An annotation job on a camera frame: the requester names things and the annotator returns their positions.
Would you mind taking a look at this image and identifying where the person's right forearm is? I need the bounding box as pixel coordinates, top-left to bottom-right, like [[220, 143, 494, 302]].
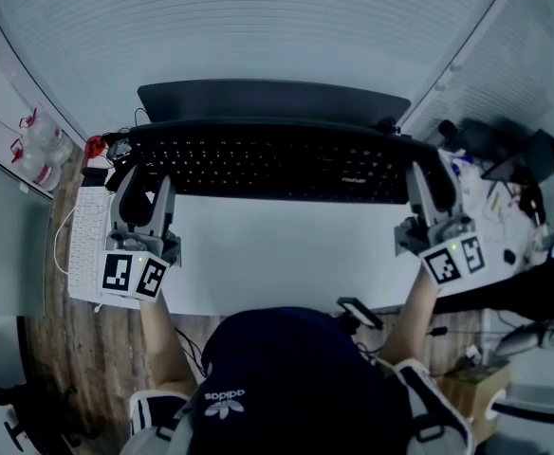
[[379, 264, 440, 367]]

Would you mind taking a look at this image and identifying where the cardboard box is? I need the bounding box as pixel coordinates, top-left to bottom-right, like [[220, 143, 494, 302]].
[[439, 361, 511, 441]]

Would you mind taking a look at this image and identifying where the white cable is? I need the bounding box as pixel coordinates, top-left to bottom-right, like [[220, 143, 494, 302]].
[[52, 200, 78, 275]]

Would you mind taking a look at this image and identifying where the black laptop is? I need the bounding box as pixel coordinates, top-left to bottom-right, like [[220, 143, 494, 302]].
[[481, 129, 554, 185]]

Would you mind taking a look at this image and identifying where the black office chair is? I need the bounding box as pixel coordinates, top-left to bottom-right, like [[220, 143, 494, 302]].
[[0, 380, 82, 452]]

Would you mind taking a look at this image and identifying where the grey partition panel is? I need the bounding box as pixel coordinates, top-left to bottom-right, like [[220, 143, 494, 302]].
[[0, 143, 54, 318]]

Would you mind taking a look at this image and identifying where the red small object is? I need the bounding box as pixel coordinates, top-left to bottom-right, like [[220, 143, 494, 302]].
[[83, 135, 106, 159]]

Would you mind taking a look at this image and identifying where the person's left forearm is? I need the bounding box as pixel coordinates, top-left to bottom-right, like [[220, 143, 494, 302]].
[[137, 295, 198, 393]]

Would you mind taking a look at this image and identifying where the grey office chair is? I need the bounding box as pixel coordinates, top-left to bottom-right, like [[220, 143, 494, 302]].
[[493, 318, 554, 360]]

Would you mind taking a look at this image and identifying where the white keyboard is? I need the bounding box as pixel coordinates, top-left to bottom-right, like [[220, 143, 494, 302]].
[[66, 185, 118, 299]]

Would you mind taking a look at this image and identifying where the grey small device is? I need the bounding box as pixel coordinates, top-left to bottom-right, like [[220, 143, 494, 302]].
[[106, 138, 132, 161]]

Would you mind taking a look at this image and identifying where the clear water bottle red handle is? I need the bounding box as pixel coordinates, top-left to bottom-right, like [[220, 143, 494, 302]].
[[19, 108, 63, 152], [9, 138, 63, 192], [44, 130, 75, 166]]

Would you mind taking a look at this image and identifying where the dark navy cap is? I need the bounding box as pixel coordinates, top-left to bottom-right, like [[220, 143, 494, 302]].
[[199, 306, 404, 455]]

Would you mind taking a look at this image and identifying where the black keyboard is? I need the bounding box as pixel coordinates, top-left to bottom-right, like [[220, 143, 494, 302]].
[[127, 119, 443, 206]]

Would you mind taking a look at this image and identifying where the black monitor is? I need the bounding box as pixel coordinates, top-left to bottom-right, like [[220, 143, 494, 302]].
[[136, 80, 413, 126]]

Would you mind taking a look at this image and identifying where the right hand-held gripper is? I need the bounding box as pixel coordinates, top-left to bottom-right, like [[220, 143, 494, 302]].
[[394, 153, 488, 286]]

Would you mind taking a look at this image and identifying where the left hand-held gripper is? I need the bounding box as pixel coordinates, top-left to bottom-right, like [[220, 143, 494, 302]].
[[100, 163, 184, 303]]

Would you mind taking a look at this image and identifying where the black cable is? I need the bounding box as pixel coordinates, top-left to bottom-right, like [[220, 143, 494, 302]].
[[174, 326, 208, 379]]

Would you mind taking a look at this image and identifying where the black flat device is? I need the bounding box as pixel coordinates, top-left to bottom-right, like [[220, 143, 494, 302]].
[[335, 297, 385, 332]]

